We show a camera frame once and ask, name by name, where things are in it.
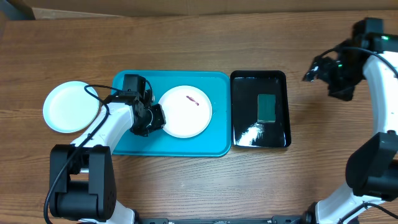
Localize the light blue plate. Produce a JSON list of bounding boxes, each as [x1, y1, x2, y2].
[[42, 81, 100, 133]]

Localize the green sponge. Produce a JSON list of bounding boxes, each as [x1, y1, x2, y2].
[[257, 94, 276, 123]]

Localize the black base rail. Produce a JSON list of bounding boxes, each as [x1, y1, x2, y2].
[[134, 213, 316, 224]]

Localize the white plate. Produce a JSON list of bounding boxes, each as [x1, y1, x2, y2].
[[159, 85, 213, 139]]

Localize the cardboard sheet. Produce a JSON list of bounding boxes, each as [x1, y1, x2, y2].
[[22, 0, 397, 16]]

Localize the teal plastic tray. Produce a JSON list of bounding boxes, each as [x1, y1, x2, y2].
[[112, 70, 231, 157]]

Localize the black plastic tray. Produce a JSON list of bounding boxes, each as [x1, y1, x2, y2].
[[230, 70, 292, 147]]

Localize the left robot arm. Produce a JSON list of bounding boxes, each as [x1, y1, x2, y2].
[[44, 103, 165, 223]]

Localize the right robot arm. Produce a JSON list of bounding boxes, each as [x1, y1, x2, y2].
[[300, 31, 397, 223]]

